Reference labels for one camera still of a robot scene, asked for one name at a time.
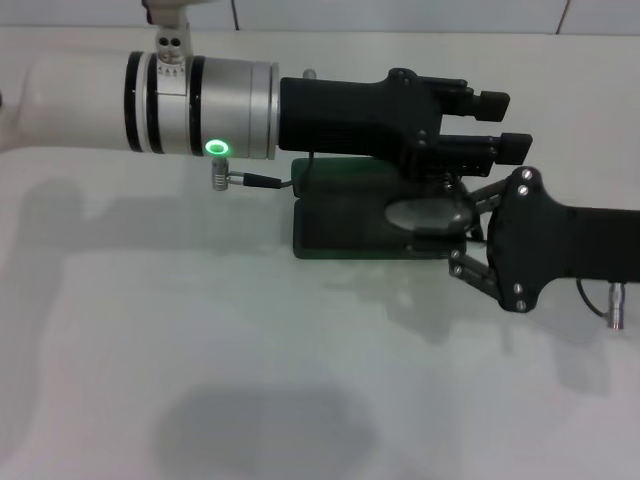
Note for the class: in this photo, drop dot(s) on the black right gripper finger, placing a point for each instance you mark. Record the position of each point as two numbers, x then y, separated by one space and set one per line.
487 197
512 149
470 270

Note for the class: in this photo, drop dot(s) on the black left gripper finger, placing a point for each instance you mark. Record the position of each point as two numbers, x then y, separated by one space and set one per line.
492 106

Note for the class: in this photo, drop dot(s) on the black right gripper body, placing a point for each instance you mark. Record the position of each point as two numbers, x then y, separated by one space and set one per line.
550 240

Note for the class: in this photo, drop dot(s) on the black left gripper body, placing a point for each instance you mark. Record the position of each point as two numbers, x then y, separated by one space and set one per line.
350 115

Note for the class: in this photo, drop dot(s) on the black glasses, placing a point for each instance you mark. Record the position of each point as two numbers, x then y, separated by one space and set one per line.
425 215

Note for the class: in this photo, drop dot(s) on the green glasses case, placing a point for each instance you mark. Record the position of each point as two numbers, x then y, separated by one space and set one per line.
340 230

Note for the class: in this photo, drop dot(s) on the silver left camera bracket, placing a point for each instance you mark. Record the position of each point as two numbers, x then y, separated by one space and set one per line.
172 45

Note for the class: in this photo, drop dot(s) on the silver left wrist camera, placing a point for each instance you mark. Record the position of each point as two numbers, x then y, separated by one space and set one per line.
165 3

